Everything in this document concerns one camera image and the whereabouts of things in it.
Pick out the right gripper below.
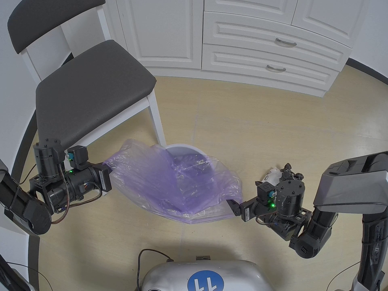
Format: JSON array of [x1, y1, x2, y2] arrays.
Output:
[[240, 201, 275, 223]]

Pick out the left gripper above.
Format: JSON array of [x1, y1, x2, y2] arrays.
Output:
[[64, 164, 113, 202]]

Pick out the white printed wrapper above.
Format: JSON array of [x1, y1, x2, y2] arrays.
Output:
[[263, 167, 284, 190]]

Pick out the black plastic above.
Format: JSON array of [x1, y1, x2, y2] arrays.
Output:
[[280, 162, 304, 182]]

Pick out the purple plastic bag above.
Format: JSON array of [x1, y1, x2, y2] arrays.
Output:
[[103, 138, 245, 225]]

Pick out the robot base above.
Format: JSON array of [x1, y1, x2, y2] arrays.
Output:
[[142, 255, 275, 291]]

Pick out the white trash bin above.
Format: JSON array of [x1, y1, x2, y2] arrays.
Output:
[[164, 143, 220, 181]]

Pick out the white chair with grey seat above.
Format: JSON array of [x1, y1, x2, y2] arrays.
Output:
[[7, 0, 167, 197]]

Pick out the white wardrobe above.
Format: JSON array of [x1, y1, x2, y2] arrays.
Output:
[[103, 0, 373, 99]]

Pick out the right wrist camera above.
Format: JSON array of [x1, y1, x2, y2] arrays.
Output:
[[256, 181, 278, 207]]

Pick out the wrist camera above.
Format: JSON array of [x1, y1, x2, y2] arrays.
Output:
[[256, 181, 278, 207], [66, 146, 89, 171]]

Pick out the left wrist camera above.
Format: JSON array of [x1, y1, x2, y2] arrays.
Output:
[[66, 146, 89, 171]]

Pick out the black cable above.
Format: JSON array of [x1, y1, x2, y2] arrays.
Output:
[[327, 261, 362, 291], [6, 261, 51, 291], [136, 249, 175, 291]]

